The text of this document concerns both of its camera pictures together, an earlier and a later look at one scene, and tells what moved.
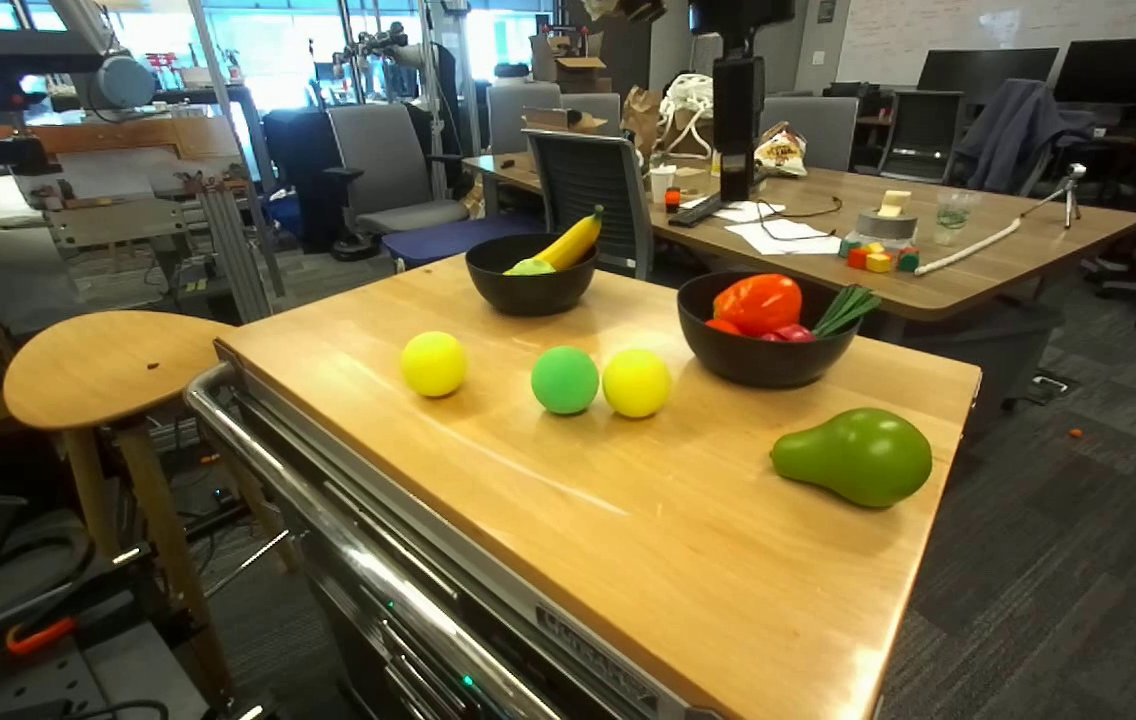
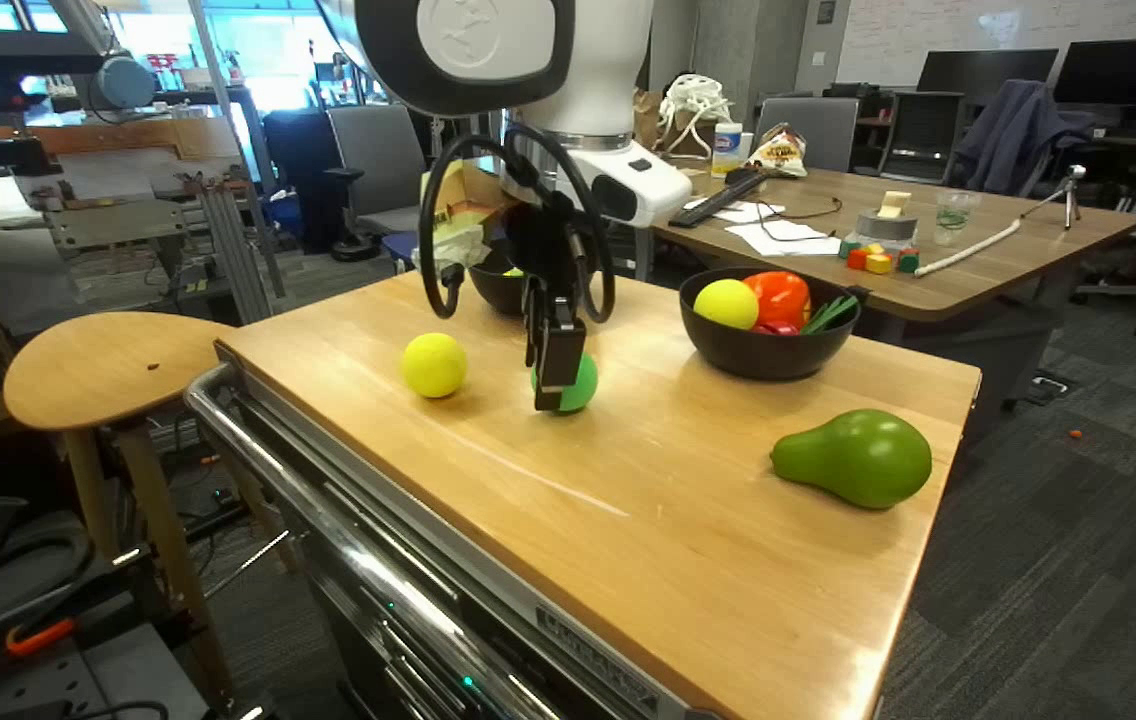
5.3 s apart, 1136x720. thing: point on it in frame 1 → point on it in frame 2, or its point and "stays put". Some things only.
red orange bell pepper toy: x=756 y=306 stays put
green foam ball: x=565 y=381 stays put
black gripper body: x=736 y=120 → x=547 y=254
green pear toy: x=864 y=455 stays put
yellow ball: x=435 y=365 stays put
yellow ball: x=639 y=381 → x=728 y=306
